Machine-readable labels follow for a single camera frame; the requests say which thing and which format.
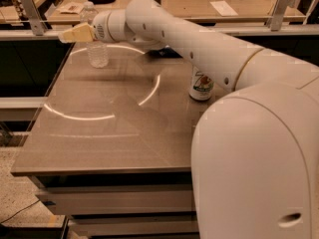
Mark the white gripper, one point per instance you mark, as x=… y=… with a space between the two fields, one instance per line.
x=100 y=28

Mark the clear plastic water bottle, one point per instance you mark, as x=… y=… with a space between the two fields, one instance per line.
x=97 y=51

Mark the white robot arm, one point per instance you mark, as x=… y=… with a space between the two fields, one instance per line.
x=254 y=153

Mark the tan packet on far table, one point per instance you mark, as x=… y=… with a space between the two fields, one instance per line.
x=71 y=8

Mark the white green soda can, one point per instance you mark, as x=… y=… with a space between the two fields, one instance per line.
x=200 y=85

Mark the white paper card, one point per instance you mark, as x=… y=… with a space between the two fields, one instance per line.
x=223 y=8

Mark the grey table drawer base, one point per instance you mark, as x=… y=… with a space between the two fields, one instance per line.
x=144 y=205

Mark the left metal bracket post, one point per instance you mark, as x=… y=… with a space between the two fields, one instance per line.
x=36 y=23

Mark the right metal bracket post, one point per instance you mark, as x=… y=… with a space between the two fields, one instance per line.
x=274 y=23

